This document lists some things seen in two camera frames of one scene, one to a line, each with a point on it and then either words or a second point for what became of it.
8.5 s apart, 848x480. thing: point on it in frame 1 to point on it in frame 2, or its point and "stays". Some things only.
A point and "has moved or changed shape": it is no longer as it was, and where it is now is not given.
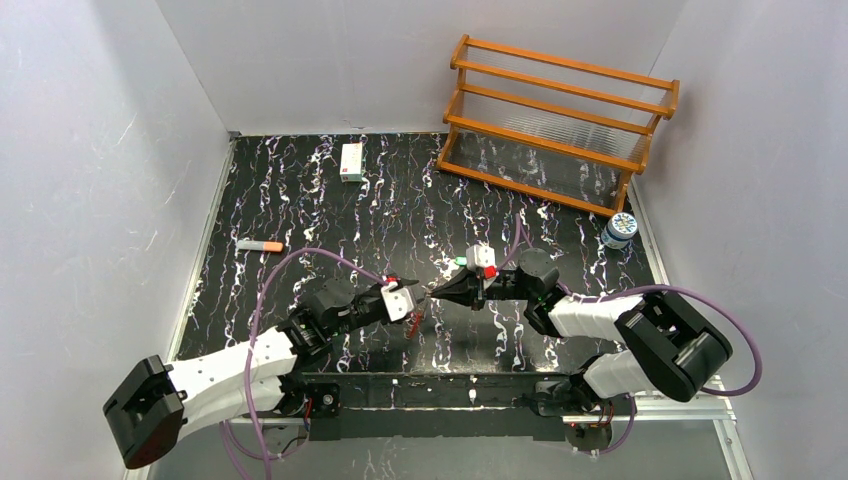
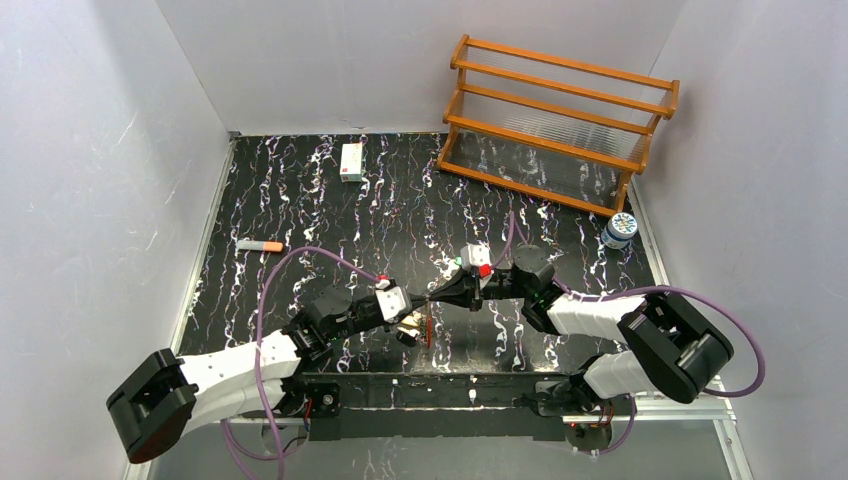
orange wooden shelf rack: x=567 y=127 stays
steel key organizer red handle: x=414 y=325 has moved or changed shape
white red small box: x=351 y=162 stays
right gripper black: x=478 y=288 stays
